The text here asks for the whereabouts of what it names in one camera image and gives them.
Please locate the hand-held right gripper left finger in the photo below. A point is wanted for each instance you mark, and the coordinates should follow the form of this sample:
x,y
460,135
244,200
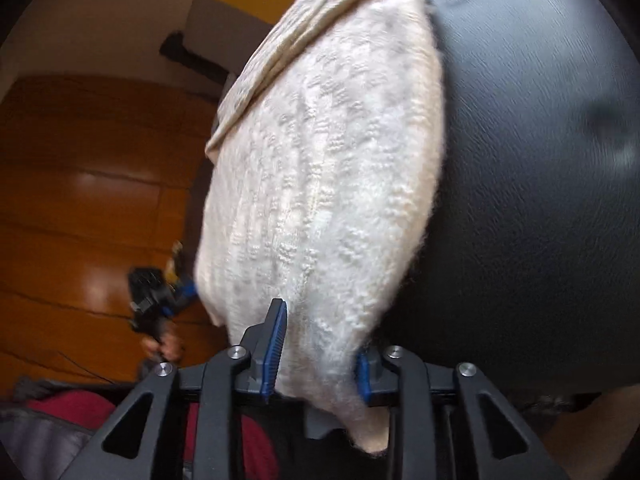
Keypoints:
x,y
275,355

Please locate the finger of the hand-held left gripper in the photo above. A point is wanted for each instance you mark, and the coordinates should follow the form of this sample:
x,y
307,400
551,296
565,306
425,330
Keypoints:
x,y
184,294

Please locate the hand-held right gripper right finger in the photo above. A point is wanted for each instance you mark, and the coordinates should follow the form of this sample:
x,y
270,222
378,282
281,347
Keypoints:
x,y
362,375

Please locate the cream knit sweater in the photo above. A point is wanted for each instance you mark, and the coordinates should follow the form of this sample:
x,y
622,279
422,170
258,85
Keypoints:
x,y
325,185

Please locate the person's left hand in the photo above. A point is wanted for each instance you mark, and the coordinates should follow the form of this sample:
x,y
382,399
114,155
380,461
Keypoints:
x,y
170,347

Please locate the person's red top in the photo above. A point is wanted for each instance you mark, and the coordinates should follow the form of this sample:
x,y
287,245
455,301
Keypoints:
x,y
65,405

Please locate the person's grey jacket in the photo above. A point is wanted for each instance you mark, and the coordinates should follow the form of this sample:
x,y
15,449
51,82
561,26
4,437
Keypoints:
x,y
40,440

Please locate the black leaning board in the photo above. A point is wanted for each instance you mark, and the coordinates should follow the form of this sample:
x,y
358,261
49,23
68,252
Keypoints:
x,y
192,52

